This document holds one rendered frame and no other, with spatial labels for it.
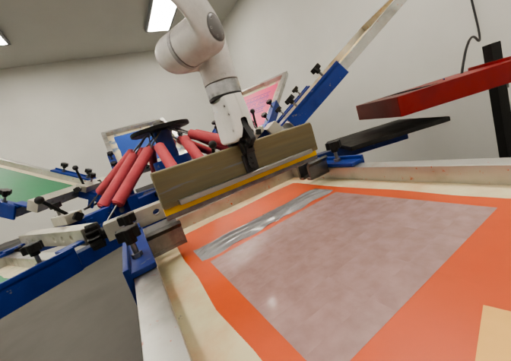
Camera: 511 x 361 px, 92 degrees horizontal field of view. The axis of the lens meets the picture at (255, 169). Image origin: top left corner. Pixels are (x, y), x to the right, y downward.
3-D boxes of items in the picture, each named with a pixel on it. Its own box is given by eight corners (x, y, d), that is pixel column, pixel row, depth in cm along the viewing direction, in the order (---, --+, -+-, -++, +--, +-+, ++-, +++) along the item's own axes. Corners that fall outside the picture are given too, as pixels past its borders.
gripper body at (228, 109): (201, 101, 58) (217, 147, 59) (217, 88, 49) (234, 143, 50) (230, 95, 61) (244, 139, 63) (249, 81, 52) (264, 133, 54)
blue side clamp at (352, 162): (369, 178, 68) (363, 153, 67) (357, 185, 66) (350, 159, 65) (299, 176, 94) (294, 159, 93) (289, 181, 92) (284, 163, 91)
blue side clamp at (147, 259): (168, 292, 43) (153, 256, 42) (138, 309, 41) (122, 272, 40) (150, 246, 70) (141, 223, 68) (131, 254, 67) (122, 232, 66)
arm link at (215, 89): (199, 93, 58) (203, 105, 58) (211, 80, 50) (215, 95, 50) (227, 87, 61) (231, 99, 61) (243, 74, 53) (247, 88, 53)
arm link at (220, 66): (175, 13, 42) (144, 39, 47) (195, 76, 43) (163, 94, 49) (229, 28, 54) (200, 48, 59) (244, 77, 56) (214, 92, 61)
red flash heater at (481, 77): (457, 91, 152) (453, 71, 150) (542, 76, 106) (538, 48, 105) (359, 122, 155) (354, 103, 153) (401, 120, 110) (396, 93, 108)
